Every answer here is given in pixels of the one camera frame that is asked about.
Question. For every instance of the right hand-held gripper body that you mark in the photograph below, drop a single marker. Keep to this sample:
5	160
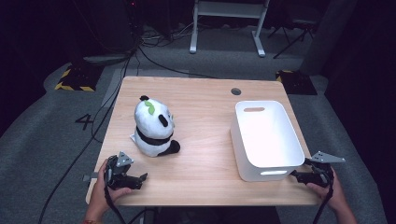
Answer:
323	170

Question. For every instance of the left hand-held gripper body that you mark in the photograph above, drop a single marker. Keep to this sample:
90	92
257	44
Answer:
117	174

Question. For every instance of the panda plush toy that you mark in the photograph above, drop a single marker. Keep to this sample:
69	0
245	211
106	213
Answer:
154	127

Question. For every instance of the white plastic bin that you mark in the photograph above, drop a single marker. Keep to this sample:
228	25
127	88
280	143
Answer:
264	137

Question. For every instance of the person's right hand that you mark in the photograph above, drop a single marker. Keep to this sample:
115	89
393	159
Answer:
330	193

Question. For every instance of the person's left hand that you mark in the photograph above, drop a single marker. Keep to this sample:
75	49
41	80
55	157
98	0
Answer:
99	190

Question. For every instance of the black yellow striped floor plate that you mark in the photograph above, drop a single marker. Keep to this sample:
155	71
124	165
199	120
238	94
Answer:
79	79
297	82

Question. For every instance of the person's dark clothing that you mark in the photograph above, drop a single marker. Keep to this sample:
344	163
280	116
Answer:
218	215

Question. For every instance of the grey stand base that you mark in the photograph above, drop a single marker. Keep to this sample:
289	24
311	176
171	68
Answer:
106	59

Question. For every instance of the grey curtain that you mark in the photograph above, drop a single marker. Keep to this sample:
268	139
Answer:
327	37

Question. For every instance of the black tripod stand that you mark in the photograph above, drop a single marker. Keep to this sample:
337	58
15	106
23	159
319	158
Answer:
294	34

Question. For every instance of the white metal desk frame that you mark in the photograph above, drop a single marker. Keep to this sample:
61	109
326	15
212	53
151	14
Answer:
227	9

